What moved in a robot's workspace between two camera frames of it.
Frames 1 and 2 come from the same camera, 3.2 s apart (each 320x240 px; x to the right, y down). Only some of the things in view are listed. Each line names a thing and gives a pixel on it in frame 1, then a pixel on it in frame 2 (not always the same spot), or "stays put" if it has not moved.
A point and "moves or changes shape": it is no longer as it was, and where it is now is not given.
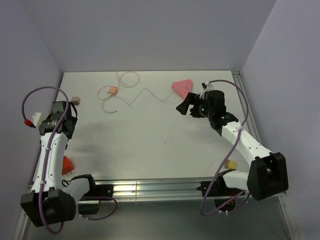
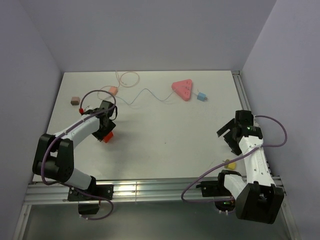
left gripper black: x=74 y=120 -> x=99 y=135
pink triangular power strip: x=182 y=87 stays put
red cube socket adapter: x=68 y=165 moves or changes shape
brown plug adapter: x=75 y=100 stays put
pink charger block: x=113 y=90 stays put
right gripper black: x=192 y=98 -> x=235 y=147
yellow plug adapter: x=230 y=164 stays put
